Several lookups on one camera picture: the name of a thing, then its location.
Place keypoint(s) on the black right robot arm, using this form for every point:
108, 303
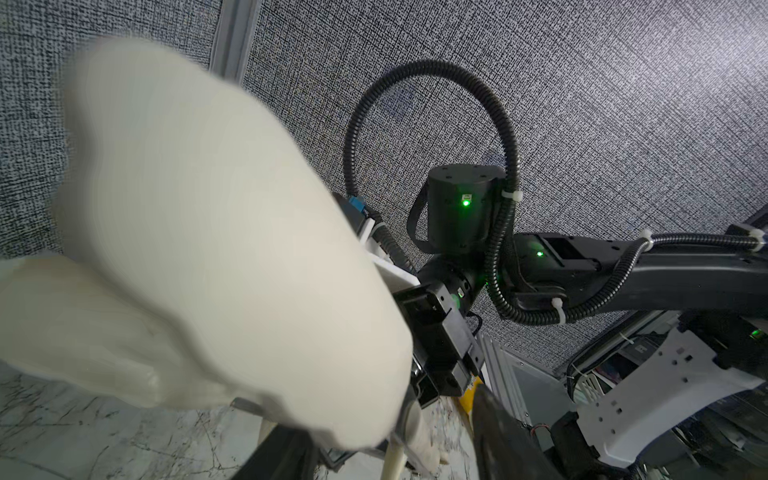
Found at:
718, 282

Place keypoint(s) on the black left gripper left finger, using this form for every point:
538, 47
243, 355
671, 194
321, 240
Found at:
285, 454

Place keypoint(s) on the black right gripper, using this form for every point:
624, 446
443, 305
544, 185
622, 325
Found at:
438, 312

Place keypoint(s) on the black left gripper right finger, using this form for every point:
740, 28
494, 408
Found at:
503, 448

